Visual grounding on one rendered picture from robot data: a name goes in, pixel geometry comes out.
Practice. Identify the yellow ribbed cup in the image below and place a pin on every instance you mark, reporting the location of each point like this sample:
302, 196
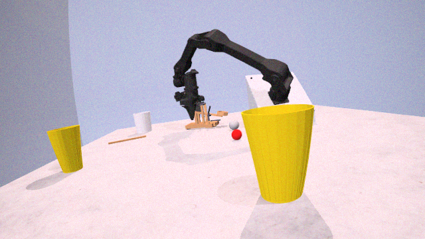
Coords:
279, 139
67, 147

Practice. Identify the white ball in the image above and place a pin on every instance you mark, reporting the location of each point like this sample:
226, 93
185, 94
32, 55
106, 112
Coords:
234, 124

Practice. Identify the red ball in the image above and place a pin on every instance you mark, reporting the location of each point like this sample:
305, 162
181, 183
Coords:
236, 134

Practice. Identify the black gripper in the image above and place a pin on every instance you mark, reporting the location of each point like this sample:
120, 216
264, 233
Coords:
192, 101

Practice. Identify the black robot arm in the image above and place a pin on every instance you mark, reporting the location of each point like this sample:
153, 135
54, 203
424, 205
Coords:
275, 72

